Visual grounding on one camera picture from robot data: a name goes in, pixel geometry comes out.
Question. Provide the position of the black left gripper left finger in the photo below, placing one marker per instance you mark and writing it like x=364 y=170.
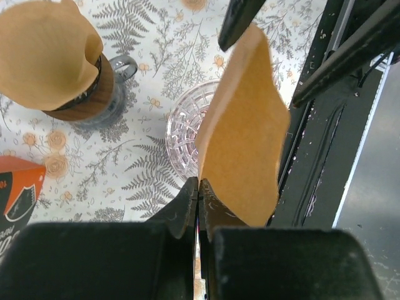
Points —
x=153 y=259

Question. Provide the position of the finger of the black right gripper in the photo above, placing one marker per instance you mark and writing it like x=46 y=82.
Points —
x=238 y=17
x=377 y=35

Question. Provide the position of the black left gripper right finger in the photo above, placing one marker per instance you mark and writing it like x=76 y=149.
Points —
x=242 y=262

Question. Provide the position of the orange coffee filter box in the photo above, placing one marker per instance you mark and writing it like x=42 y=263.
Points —
x=21 y=183

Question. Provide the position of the round wooden dripper holder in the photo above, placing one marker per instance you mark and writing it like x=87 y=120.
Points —
x=96 y=103

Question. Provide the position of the brown paper coffee filter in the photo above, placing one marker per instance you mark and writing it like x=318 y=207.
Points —
x=48 y=53

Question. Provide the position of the floral patterned table mat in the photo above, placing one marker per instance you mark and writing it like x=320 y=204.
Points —
x=122 y=173

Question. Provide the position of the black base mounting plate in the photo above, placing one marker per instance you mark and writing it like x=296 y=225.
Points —
x=326 y=134

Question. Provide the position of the clear glass carafe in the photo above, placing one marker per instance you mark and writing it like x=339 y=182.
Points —
x=124 y=67

